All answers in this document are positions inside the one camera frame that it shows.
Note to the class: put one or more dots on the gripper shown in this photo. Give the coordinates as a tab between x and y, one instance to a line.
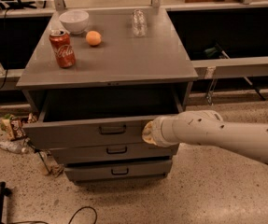
160	131

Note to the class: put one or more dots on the grey top drawer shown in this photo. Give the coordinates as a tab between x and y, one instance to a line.
86	118

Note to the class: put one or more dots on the grey drawer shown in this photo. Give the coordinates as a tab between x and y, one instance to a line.
118	170
86	118
111	153

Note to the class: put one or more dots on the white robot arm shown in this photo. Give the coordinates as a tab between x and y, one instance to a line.
207	128

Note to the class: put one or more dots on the grey metal drawer cabinet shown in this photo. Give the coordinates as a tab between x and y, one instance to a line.
157	60

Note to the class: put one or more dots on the grey bottom drawer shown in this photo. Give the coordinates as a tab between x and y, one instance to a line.
118	170

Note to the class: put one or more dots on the grey middle drawer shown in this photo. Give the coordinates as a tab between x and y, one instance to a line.
111	153

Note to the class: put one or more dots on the green black tool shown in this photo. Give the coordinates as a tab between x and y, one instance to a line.
216	52

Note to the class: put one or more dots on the orange fruit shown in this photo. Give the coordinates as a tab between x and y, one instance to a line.
93	38

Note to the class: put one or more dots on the red Coca-Cola can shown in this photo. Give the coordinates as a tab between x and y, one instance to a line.
64	54

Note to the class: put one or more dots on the clear bottle on floor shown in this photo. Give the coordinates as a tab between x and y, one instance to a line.
12	147

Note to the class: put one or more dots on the white bowl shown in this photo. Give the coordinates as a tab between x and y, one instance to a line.
75	21

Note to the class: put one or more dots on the brown snack bag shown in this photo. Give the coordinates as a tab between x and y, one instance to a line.
13	125

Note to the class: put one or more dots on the grey metal rail frame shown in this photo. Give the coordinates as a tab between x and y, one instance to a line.
253	65

